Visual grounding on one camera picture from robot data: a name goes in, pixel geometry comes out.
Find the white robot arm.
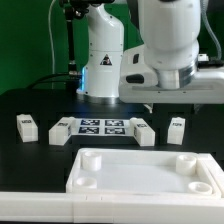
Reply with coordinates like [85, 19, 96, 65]
[77, 0, 224, 104]

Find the fiducial marker sheet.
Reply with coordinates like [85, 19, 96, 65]
[72, 118, 131, 136]

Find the white cable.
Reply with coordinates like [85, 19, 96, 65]
[48, 0, 58, 90]

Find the black cable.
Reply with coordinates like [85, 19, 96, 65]
[26, 73, 81, 90]

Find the white desk top tray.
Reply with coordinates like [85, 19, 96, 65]
[66, 148, 222, 198]

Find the white front fence bar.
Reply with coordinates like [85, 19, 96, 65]
[0, 192, 224, 224]

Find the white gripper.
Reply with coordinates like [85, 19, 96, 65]
[119, 45, 224, 104]

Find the black camera stand pole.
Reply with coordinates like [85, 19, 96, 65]
[59, 0, 89, 77]

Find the white fence bar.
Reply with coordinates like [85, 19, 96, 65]
[198, 154, 224, 198]
[0, 192, 224, 224]

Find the white right fence bar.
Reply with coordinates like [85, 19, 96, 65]
[198, 154, 224, 198]

